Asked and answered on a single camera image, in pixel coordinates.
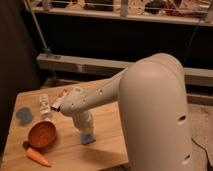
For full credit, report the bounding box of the black cable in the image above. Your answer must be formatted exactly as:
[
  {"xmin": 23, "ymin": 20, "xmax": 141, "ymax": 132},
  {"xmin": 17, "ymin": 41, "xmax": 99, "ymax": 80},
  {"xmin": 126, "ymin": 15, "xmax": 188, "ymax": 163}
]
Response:
[{"xmin": 191, "ymin": 134, "xmax": 213, "ymax": 165}]

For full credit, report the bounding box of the metal tripod pole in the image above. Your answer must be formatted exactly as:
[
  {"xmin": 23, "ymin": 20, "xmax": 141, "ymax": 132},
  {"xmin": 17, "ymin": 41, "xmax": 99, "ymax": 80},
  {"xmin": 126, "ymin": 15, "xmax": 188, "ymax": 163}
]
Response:
[{"xmin": 25, "ymin": 0, "xmax": 61, "ymax": 59}]

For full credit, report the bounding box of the orange toy carrot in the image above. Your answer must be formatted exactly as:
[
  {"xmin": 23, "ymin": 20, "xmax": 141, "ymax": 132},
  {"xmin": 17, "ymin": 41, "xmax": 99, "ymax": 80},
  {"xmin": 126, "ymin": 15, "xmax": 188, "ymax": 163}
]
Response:
[{"xmin": 26, "ymin": 148, "xmax": 51, "ymax": 167}]

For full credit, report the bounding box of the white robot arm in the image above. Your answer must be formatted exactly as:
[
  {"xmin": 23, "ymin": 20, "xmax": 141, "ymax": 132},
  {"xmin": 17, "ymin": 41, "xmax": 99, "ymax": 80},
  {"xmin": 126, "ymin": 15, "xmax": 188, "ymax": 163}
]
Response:
[{"xmin": 60, "ymin": 53, "xmax": 193, "ymax": 171}]

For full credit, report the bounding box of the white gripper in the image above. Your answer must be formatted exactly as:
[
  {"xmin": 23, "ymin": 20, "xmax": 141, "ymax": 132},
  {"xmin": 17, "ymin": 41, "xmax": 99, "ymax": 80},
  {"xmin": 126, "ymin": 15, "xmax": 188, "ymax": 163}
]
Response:
[{"xmin": 73, "ymin": 111, "xmax": 94, "ymax": 134}]

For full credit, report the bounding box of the clear plastic bottle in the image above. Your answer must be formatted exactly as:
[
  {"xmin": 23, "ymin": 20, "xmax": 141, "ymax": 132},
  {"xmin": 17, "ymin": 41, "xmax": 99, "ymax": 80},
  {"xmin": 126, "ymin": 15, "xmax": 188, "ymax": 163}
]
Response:
[{"xmin": 39, "ymin": 94, "xmax": 52, "ymax": 121}]

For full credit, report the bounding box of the orange bowl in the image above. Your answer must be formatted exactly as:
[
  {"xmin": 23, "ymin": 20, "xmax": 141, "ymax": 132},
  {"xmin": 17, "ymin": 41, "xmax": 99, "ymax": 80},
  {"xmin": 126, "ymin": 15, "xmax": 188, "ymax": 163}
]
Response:
[{"xmin": 28, "ymin": 121, "xmax": 57, "ymax": 148}]

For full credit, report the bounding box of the wooden shelf rail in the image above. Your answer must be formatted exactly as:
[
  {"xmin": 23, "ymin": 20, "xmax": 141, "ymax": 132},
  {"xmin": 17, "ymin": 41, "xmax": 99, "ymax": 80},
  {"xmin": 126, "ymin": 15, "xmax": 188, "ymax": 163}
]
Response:
[{"xmin": 36, "ymin": 53, "xmax": 213, "ymax": 87}]

